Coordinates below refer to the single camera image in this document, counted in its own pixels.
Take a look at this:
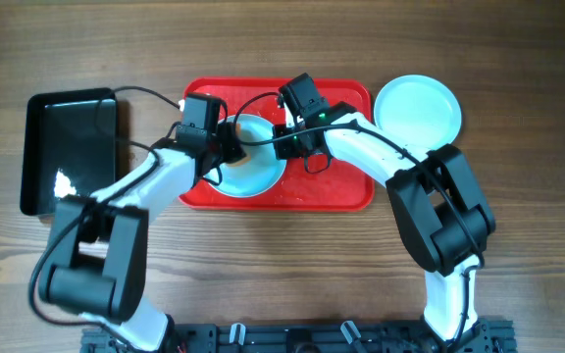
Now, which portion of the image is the black water tray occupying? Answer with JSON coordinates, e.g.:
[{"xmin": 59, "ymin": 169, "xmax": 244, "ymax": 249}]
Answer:
[{"xmin": 20, "ymin": 87, "xmax": 119, "ymax": 216}]

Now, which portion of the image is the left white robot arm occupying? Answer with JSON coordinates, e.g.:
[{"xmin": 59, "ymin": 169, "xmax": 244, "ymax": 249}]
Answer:
[{"xmin": 27, "ymin": 123, "xmax": 244, "ymax": 352}]

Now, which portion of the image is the light blue plate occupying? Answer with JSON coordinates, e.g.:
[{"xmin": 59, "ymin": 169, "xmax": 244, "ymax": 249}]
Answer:
[
  {"xmin": 374, "ymin": 75, "xmax": 462, "ymax": 150},
  {"xmin": 213, "ymin": 114, "xmax": 286, "ymax": 198}
]

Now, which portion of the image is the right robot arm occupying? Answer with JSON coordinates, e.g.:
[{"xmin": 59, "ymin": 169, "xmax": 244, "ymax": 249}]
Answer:
[{"xmin": 275, "ymin": 102, "xmax": 495, "ymax": 352}]

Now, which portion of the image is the red serving tray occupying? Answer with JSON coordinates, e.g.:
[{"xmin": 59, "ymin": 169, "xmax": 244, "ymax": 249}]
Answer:
[{"xmin": 180, "ymin": 76, "xmax": 375, "ymax": 212}]

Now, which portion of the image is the orange and green sponge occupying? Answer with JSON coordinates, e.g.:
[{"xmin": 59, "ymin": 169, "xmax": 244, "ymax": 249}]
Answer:
[{"xmin": 231, "ymin": 123, "xmax": 251, "ymax": 167}]

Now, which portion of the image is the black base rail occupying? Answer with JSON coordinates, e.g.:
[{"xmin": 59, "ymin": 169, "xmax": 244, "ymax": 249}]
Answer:
[{"xmin": 79, "ymin": 319, "xmax": 518, "ymax": 353}]

